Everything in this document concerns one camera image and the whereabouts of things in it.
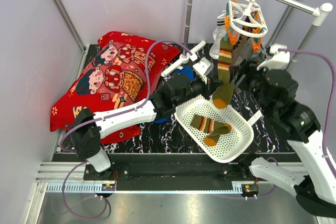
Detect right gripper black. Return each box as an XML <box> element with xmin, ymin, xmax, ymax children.
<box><xmin>228</xmin><ymin>56</ymin><xmax>279</xmax><ymax>115</ymax></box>

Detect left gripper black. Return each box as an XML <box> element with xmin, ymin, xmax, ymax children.
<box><xmin>174</xmin><ymin>74</ymin><xmax>223</xmax><ymax>107</ymax></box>

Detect green striped sock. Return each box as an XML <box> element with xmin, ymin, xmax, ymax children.
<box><xmin>212</xmin><ymin>39</ymin><xmax>234</xmax><ymax>109</ymax></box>
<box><xmin>191</xmin><ymin>114</ymin><xmax>232</xmax><ymax>146</ymax></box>

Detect white round clip hanger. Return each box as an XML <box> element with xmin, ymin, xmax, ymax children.
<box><xmin>224</xmin><ymin>0</ymin><xmax>268</xmax><ymax>52</ymax></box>

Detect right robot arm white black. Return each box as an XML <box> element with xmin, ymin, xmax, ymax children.
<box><xmin>234</xmin><ymin>62</ymin><xmax>335</xmax><ymax>218</ymax></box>

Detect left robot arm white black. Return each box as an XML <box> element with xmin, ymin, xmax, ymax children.
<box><xmin>68</xmin><ymin>74</ymin><xmax>222</xmax><ymax>180</ymax></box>

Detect blue towel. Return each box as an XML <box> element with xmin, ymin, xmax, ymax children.
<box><xmin>153</xmin><ymin>66</ymin><xmax>194</xmax><ymax>124</ymax></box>

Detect white black striped sock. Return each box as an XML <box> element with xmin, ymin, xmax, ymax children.
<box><xmin>209</xmin><ymin>10</ymin><xmax>227</xmax><ymax>60</ymax></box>

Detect white perforated plastic basket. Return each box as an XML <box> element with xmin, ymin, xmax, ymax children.
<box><xmin>174</xmin><ymin>95</ymin><xmax>254</xmax><ymax>163</ymax></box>

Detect red cartoon print pillow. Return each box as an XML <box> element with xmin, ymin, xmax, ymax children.
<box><xmin>49</xmin><ymin>31</ymin><xmax>180</xmax><ymax>132</ymax></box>

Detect silver clothes rack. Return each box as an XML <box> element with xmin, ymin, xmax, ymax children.
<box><xmin>161</xmin><ymin>0</ymin><xmax>333</xmax><ymax>126</ymax></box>

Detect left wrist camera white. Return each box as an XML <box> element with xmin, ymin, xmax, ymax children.
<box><xmin>193</xmin><ymin>57</ymin><xmax>214</xmax><ymax>84</ymax></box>

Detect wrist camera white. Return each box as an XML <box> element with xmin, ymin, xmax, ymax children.
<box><xmin>256</xmin><ymin>44</ymin><xmax>290</xmax><ymax>71</ymax></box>
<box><xmin>193</xmin><ymin>57</ymin><xmax>214</xmax><ymax>84</ymax></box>

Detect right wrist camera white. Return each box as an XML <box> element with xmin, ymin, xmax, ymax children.
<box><xmin>256</xmin><ymin>44</ymin><xmax>290</xmax><ymax>71</ymax></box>

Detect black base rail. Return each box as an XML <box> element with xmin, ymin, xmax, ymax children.
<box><xmin>83</xmin><ymin>154</ymin><xmax>255</xmax><ymax>191</ymax></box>

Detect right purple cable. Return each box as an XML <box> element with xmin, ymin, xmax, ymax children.
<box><xmin>278</xmin><ymin>48</ymin><xmax>336</xmax><ymax>198</ymax></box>

